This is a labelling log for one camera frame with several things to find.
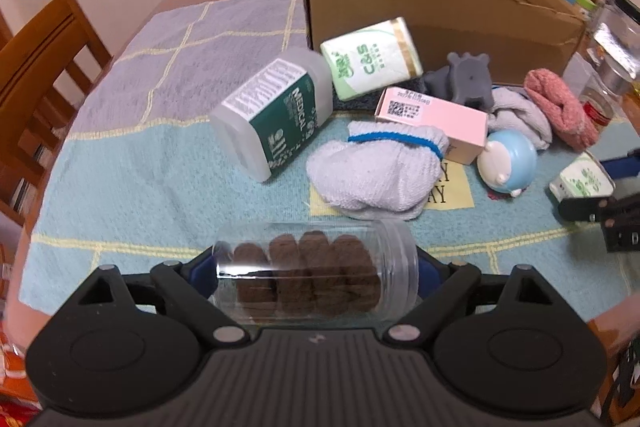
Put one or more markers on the light grey sock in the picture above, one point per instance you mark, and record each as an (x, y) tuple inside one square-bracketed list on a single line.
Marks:
[(522, 114)]

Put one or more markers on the clear container red label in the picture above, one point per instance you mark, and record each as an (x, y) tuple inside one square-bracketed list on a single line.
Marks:
[(597, 107)]

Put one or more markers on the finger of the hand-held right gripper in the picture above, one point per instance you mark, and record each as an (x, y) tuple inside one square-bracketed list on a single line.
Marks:
[(622, 166), (582, 209)]

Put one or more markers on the large green white tissue pack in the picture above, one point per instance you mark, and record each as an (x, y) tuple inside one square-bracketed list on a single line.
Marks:
[(372, 59)]

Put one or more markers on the checkered blue grey tablecloth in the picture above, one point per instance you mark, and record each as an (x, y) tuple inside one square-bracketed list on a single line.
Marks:
[(150, 167)]

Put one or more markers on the white sock blue band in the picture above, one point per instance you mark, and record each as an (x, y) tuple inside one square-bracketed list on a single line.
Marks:
[(375, 172)]

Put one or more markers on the small jar green lid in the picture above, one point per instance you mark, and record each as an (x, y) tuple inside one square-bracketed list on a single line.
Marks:
[(586, 3)]

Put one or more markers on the clear jar of brown cookies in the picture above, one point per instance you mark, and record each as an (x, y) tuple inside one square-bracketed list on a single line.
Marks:
[(310, 274)]

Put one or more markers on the grey hippo toy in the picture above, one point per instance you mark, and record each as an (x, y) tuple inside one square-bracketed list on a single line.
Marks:
[(465, 79)]

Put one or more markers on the white bottle green label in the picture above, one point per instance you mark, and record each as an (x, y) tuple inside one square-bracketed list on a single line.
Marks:
[(272, 112)]

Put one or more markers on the pink carton box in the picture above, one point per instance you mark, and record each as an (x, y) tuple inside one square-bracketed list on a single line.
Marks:
[(440, 119)]

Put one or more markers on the small green white tissue pack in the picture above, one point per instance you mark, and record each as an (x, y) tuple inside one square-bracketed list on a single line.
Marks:
[(582, 179)]

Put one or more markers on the dark grey cloth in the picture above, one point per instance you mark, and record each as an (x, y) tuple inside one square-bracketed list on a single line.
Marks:
[(400, 91)]

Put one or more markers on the brown cardboard box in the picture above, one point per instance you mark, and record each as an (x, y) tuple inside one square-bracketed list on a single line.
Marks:
[(450, 7)]

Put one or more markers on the large clear jar black lid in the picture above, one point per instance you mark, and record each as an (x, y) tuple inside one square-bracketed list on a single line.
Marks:
[(617, 42)]

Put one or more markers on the blue round toy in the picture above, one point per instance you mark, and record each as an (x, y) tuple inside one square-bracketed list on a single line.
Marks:
[(510, 159)]

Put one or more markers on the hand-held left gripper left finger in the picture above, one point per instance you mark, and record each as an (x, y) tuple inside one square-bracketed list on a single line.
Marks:
[(206, 274)]

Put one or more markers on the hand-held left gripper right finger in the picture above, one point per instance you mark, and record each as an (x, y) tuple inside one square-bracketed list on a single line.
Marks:
[(431, 277)]

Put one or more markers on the pink knitted sock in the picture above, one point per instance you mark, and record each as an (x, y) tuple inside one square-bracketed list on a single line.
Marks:
[(562, 107)]

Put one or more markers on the red printed packaging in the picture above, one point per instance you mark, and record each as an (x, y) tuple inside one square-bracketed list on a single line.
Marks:
[(15, 382)]

